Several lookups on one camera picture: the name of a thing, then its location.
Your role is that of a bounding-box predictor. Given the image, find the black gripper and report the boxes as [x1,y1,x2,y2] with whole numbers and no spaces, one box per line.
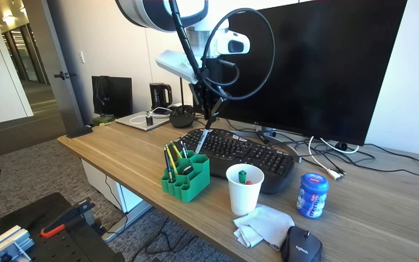
[192,56,240,130]

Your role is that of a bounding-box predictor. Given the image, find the black marker grey barrel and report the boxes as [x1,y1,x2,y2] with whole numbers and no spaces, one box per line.
[192,128,212,157]

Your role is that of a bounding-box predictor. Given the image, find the green honeycomb pen rack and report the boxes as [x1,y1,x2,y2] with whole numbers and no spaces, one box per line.
[160,149,212,203]

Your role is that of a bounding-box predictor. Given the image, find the black webcam on stand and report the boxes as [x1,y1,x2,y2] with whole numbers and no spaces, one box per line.
[168,78,197,129]

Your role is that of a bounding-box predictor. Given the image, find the yellow pencil pink eraser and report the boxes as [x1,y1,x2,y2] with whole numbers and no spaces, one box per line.
[171,141,184,160]

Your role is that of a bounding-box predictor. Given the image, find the black keyboard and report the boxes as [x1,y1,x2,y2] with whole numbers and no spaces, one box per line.
[171,126,298,195]

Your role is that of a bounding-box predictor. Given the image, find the black electric kettle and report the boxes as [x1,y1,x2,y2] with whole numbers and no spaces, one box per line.
[148,81,174,110]

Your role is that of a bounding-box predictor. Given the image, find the dark blue pen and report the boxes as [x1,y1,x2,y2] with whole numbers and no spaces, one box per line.
[163,145,173,183]

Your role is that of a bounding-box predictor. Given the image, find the silver closed laptop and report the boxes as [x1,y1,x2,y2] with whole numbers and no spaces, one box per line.
[113,109,171,132]

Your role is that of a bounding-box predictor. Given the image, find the white paper cup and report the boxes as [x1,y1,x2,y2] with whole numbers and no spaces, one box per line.
[224,162,266,216]

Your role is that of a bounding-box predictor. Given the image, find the small black monitor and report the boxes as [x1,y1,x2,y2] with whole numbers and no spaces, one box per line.
[90,74,133,120]

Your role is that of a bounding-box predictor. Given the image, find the large black monitor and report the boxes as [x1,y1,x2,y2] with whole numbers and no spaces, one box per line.
[187,0,408,146]

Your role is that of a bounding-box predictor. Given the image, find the white crumpled cloth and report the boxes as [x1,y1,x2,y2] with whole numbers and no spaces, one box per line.
[231,202,295,250]

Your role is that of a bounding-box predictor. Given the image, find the white desk foot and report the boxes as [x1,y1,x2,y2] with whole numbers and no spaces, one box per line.
[80,158,154,243]

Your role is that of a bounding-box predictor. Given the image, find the blue gum container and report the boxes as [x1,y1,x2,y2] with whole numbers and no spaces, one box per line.
[295,171,330,219]

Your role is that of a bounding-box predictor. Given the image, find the grey door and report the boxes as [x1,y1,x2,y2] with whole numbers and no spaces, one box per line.
[24,0,85,133]

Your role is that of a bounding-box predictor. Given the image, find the black computer mouse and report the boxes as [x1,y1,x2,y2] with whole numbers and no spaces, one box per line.
[279,224,324,262]

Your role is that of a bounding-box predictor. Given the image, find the black clamp orange trigger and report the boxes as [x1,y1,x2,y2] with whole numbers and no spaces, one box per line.
[39,196,107,240]

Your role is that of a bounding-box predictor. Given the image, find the white charger cable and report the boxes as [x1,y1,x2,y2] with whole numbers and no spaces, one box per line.
[128,106,173,128]

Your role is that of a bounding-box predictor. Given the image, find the white cable with plug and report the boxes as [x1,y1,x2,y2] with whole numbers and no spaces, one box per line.
[307,135,346,181]

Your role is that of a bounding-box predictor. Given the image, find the black floor cables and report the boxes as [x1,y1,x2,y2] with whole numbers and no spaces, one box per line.
[103,176,192,262]

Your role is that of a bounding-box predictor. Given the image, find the black door handle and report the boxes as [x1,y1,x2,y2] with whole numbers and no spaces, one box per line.
[52,69,78,81]

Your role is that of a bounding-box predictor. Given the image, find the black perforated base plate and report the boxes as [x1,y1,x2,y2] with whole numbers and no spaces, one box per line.
[0,192,126,262]

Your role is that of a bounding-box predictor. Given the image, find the black monitor cables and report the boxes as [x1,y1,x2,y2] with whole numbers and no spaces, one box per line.
[266,128,419,178]

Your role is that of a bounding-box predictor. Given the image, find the aluminium profile rail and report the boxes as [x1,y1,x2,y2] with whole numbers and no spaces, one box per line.
[0,224,36,262]

